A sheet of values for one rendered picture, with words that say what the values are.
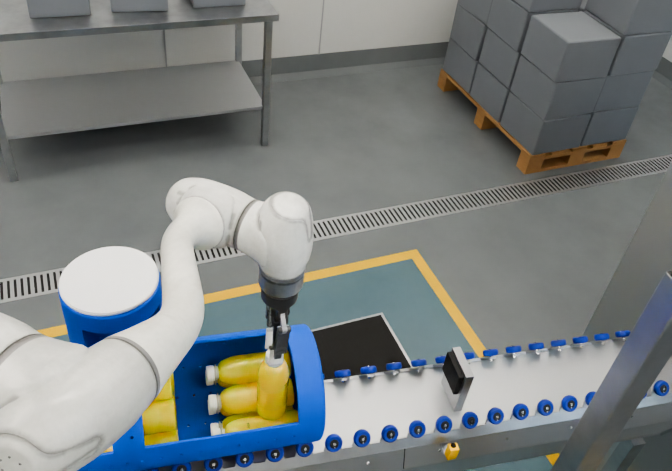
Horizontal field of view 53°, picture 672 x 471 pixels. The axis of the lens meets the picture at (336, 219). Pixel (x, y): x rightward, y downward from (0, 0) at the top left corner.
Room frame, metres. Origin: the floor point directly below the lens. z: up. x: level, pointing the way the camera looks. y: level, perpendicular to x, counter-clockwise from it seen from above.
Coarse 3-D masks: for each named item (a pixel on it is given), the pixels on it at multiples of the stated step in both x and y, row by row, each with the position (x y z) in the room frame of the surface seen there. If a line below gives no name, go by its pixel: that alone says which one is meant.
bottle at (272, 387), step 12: (264, 360) 0.94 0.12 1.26; (264, 372) 0.91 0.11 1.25; (276, 372) 0.91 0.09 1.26; (288, 372) 0.93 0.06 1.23; (264, 384) 0.90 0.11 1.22; (276, 384) 0.90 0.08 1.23; (264, 396) 0.90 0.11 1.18; (276, 396) 0.90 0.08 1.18; (264, 408) 0.90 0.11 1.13; (276, 408) 0.90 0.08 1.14
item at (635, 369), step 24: (648, 312) 0.89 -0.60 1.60; (648, 336) 0.87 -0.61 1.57; (624, 360) 0.88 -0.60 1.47; (648, 360) 0.85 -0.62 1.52; (624, 384) 0.86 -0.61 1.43; (648, 384) 0.86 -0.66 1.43; (600, 408) 0.87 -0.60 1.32; (624, 408) 0.86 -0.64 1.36; (576, 432) 0.89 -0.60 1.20; (600, 432) 0.85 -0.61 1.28; (576, 456) 0.86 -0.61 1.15; (600, 456) 0.86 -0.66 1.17
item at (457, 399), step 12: (456, 348) 1.19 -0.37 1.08; (456, 360) 1.16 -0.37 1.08; (444, 372) 1.17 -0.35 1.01; (456, 372) 1.12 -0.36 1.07; (468, 372) 1.12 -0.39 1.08; (444, 384) 1.18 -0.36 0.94; (456, 384) 1.10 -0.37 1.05; (468, 384) 1.10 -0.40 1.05; (456, 396) 1.11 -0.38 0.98; (456, 408) 1.10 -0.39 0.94
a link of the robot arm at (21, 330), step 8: (0, 320) 0.49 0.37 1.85; (8, 320) 0.50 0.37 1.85; (16, 320) 0.50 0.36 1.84; (0, 328) 0.47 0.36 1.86; (8, 328) 0.48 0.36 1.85; (16, 328) 0.48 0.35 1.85; (24, 328) 0.49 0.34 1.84; (32, 328) 0.50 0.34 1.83; (0, 336) 0.46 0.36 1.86; (8, 336) 0.47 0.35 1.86; (16, 336) 0.47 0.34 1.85; (24, 336) 0.47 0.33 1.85; (0, 344) 0.45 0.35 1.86; (8, 344) 0.45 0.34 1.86; (0, 352) 0.44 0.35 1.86
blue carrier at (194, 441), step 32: (192, 352) 1.06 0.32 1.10; (224, 352) 1.08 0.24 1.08; (256, 352) 1.11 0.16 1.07; (192, 384) 1.03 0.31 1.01; (320, 384) 0.93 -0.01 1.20; (192, 416) 0.96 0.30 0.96; (224, 416) 0.97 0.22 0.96; (320, 416) 0.89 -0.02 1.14; (128, 448) 0.75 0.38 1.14; (160, 448) 0.77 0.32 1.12; (192, 448) 0.79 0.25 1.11; (224, 448) 0.81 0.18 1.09; (256, 448) 0.84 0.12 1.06
